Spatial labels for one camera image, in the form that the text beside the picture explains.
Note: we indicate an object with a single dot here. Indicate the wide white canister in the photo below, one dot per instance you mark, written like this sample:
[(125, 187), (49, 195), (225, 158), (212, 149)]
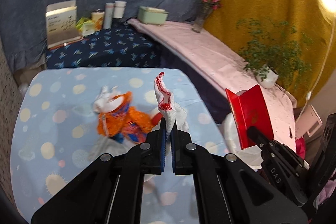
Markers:
[(119, 10)]

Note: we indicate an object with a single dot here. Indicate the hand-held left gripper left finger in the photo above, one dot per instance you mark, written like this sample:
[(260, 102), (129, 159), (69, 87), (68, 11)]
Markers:
[(163, 146)]

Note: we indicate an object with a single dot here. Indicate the green plant in white pot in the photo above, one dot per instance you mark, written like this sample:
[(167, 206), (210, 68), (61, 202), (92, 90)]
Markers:
[(266, 75)]

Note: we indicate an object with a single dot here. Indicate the light blue dotted tablecloth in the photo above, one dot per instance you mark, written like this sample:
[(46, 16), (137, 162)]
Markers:
[(65, 108)]

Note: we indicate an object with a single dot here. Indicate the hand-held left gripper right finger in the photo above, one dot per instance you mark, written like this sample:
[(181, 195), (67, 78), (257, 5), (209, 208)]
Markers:
[(173, 151)]

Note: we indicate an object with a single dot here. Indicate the glass vase with pink flowers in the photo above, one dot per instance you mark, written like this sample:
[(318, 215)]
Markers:
[(199, 22)]

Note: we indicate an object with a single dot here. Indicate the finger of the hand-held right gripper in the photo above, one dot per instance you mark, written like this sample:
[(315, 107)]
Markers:
[(283, 158)]

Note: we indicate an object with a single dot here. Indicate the green snack packet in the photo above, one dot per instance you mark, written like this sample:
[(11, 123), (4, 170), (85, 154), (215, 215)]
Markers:
[(85, 27)]

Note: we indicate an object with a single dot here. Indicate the yellow printed tin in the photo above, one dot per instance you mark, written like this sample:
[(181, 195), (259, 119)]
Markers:
[(97, 20)]

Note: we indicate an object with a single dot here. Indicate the pink table cloth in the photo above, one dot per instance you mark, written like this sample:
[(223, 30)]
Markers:
[(210, 48)]

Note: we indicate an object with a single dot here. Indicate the navy leaf print cloth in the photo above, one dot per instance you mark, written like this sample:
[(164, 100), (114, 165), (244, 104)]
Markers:
[(110, 50)]

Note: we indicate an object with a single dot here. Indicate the white cloth with red trim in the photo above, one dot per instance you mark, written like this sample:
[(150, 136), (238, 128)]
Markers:
[(165, 100)]

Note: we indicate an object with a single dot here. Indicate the pale green storage box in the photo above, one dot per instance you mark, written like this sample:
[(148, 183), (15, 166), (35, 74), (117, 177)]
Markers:
[(152, 15)]

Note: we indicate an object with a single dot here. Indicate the white cardboard box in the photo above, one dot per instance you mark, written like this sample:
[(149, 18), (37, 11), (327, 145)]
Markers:
[(61, 24)]

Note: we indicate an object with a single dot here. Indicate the tall slim white canister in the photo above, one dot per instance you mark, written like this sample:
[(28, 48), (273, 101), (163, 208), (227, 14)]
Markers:
[(109, 16)]

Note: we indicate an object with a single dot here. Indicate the red cardboard box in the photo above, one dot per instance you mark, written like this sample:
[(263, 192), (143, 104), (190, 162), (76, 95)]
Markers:
[(249, 113)]

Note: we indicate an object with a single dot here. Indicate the orange printed plastic bag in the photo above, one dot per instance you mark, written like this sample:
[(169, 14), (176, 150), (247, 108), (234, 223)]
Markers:
[(126, 119)]

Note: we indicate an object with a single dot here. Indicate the clear plastic bag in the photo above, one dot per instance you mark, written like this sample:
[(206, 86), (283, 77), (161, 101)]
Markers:
[(105, 148)]

